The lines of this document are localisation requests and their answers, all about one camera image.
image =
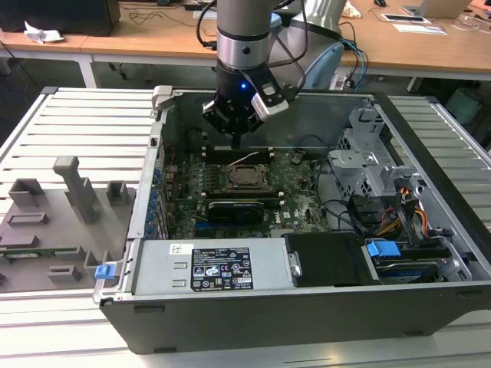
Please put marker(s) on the hard disk drive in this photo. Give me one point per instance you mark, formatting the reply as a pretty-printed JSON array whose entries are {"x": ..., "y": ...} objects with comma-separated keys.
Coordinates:
[{"x": 406, "y": 275}]

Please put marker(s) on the silver laptop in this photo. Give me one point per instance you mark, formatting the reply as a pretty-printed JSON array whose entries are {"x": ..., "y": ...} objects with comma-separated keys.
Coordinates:
[{"x": 441, "y": 7}]

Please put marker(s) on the beige patterned shell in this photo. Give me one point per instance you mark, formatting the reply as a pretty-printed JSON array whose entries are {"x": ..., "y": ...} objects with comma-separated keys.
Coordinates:
[{"x": 351, "y": 9}]

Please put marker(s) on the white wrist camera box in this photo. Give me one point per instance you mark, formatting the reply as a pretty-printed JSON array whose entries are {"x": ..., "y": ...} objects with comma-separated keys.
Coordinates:
[{"x": 268, "y": 104}]

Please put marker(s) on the teal bin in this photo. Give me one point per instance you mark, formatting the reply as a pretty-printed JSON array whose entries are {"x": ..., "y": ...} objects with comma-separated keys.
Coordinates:
[{"x": 466, "y": 105}]

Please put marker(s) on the black RAM slot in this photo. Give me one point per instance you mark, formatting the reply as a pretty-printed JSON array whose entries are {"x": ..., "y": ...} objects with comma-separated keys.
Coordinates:
[
  {"x": 241, "y": 192},
  {"x": 215, "y": 160},
  {"x": 241, "y": 196},
  {"x": 215, "y": 153},
  {"x": 215, "y": 156},
  {"x": 215, "y": 150}
]

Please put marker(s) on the silver topped green CPU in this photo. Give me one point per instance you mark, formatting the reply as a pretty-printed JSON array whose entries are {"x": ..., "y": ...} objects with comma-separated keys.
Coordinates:
[{"x": 246, "y": 175}]

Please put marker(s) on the silver power supply box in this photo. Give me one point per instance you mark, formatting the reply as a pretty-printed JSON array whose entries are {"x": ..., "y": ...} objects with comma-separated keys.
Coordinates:
[{"x": 157, "y": 264}]

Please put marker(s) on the black and silver PC case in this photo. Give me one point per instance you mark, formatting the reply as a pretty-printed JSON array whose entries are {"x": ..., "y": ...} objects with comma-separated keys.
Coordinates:
[{"x": 268, "y": 322}]

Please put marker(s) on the thin metal locking lever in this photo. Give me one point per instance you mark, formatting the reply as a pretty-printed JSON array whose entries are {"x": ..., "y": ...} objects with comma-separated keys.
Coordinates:
[
  {"x": 249, "y": 189},
  {"x": 245, "y": 157}
]

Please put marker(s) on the round silver coin battery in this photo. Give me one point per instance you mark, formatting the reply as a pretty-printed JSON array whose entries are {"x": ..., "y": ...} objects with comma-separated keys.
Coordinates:
[{"x": 297, "y": 156}]

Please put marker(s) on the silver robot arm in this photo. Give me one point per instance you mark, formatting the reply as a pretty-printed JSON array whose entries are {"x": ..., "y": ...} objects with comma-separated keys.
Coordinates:
[{"x": 241, "y": 23}]

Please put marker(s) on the grey plastic case latch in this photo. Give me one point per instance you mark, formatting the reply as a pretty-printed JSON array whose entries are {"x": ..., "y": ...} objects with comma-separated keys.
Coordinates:
[{"x": 163, "y": 96}]

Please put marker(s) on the white power strip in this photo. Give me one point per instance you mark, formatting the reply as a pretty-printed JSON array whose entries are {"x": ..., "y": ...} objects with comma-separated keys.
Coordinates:
[{"x": 339, "y": 82}]

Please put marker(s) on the CPU socket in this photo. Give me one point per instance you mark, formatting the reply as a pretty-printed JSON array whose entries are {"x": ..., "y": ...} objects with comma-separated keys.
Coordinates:
[{"x": 229, "y": 187}]

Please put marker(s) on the blue disk carrier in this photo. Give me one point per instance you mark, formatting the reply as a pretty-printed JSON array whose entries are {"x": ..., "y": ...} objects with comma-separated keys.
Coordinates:
[{"x": 381, "y": 253}]

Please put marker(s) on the blue plastic case clip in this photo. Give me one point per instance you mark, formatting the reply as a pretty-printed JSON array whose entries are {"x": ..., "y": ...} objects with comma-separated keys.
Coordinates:
[{"x": 104, "y": 273}]

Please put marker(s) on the grey parts rack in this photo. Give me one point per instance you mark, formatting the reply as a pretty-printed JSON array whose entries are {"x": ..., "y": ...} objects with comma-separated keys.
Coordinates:
[{"x": 42, "y": 234}]

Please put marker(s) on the green RAM stick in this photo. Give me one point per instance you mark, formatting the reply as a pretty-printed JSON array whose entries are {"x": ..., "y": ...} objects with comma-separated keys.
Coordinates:
[{"x": 42, "y": 252}]

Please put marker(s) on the black graphics card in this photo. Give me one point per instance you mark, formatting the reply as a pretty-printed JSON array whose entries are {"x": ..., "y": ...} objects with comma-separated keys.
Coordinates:
[{"x": 236, "y": 212}]

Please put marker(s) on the black computer box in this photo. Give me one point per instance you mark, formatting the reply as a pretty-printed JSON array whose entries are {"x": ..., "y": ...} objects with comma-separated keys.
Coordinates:
[{"x": 57, "y": 15}]

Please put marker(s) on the crumpled white paper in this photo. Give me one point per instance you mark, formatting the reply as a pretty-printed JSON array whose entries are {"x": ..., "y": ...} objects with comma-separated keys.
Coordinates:
[{"x": 42, "y": 35}]

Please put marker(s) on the long wooden desk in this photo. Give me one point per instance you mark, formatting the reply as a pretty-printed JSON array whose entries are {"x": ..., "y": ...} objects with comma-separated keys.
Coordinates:
[{"x": 153, "y": 42}]

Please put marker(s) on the green motherboard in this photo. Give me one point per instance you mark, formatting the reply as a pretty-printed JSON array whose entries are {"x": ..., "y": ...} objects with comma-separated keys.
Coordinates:
[{"x": 299, "y": 214}]

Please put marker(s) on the silver metal drive cage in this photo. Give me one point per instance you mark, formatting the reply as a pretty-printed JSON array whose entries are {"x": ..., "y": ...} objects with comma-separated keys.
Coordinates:
[{"x": 354, "y": 161}]

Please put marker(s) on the black computer mouse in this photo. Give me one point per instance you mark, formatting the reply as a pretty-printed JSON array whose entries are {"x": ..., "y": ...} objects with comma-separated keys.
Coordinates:
[{"x": 379, "y": 2}]

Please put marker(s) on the black plastic bay cover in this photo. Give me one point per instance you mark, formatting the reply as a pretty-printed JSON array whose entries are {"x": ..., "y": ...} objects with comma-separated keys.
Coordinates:
[{"x": 326, "y": 260}]

